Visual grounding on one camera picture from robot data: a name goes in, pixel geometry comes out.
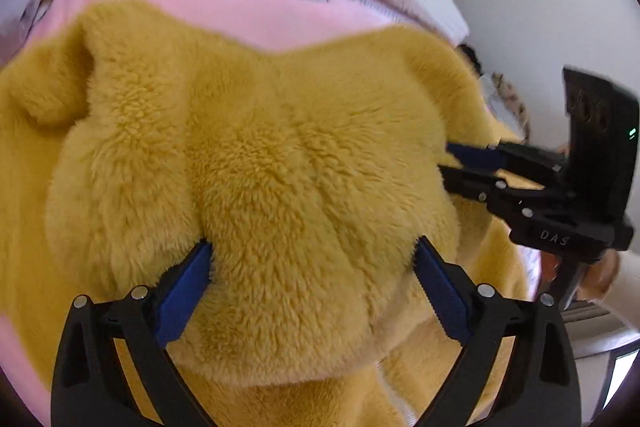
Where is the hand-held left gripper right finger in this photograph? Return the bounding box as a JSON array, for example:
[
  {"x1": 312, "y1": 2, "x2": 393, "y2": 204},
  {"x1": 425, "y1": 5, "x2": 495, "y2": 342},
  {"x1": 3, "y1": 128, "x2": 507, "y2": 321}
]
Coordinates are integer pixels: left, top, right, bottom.
[{"x1": 412, "y1": 236, "x2": 583, "y2": 427}]

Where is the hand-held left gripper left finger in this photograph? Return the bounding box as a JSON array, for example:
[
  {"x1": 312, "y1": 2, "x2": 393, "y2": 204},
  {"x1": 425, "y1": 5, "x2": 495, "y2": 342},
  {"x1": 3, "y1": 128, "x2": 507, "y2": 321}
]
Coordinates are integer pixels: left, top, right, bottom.
[{"x1": 50, "y1": 241, "x2": 217, "y2": 427}]

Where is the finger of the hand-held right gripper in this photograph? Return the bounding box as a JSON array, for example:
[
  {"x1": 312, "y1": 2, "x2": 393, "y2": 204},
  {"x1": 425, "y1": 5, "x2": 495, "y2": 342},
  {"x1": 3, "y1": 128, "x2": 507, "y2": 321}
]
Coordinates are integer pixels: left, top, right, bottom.
[
  {"x1": 446, "y1": 141, "x2": 569, "y2": 188},
  {"x1": 439, "y1": 164, "x2": 545, "y2": 214}
]

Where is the large yellow plush bear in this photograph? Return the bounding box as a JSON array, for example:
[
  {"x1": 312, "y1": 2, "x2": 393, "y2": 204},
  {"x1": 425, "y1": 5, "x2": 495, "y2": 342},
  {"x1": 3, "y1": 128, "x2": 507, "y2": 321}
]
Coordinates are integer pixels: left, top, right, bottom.
[{"x1": 0, "y1": 0, "x2": 541, "y2": 427}]

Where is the person's right forearm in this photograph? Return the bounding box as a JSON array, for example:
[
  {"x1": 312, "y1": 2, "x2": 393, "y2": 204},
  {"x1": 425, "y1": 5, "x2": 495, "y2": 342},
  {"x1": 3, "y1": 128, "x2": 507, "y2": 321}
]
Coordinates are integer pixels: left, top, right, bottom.
[{"x1": 595, "y1": 252, "x2": 640, "y2": 333}]

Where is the person's right hand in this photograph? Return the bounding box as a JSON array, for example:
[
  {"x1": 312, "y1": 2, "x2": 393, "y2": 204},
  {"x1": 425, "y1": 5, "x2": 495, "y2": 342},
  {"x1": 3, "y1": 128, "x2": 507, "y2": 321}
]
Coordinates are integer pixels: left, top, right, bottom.
[{"x1": 575, "y1": 251, "x2": 622, "y2": 304}]

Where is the leopard print cloth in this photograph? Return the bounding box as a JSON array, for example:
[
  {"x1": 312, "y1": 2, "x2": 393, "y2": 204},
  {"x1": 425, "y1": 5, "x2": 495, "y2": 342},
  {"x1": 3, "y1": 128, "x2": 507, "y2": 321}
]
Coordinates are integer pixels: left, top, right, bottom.
[{"x1": 487, "y1": 72, "x2": 532, "y2": 142}]

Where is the dark item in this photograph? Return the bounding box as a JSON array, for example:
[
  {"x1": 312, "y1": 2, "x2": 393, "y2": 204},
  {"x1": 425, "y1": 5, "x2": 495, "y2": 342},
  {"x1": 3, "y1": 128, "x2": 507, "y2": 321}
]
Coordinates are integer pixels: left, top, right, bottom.
[{"x1": 457, "y1": 44, "x2": 485, "y2": 76}]

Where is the white quilt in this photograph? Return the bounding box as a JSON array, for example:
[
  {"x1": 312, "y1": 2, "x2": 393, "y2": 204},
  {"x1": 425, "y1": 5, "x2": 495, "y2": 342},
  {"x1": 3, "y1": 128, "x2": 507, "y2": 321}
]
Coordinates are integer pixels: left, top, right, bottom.
[{"x1": 345, "y1": 0, "x2": 471, "y2": 45}]

